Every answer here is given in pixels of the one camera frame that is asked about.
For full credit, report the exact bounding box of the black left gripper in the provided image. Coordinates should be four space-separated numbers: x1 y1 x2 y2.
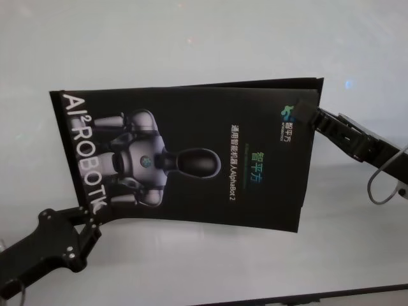
0 206 103 296

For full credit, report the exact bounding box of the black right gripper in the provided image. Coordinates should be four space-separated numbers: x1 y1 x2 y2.
293 100 408 184

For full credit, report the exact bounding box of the black robot poster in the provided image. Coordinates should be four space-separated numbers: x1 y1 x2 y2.
49 83 321 236

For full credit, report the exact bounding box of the black rectangular frame outline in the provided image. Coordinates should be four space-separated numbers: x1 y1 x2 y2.
177 77 323 94

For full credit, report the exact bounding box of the grey right gripper cable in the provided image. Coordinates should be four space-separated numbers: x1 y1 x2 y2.
367 145 408 205

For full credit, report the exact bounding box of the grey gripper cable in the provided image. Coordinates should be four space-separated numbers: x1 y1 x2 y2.
8 276 28 306
367 145 408 205

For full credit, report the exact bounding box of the grey left gripper cable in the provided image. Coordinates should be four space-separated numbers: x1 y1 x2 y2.
8 276 28 306

